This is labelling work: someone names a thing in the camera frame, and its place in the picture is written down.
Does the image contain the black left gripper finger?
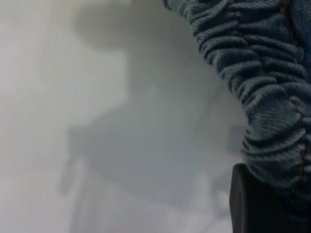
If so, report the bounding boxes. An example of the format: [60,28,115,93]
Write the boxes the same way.
[229,163,311,233]

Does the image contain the blue denim shorts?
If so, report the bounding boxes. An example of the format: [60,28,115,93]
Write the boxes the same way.
[162,0,311,209]

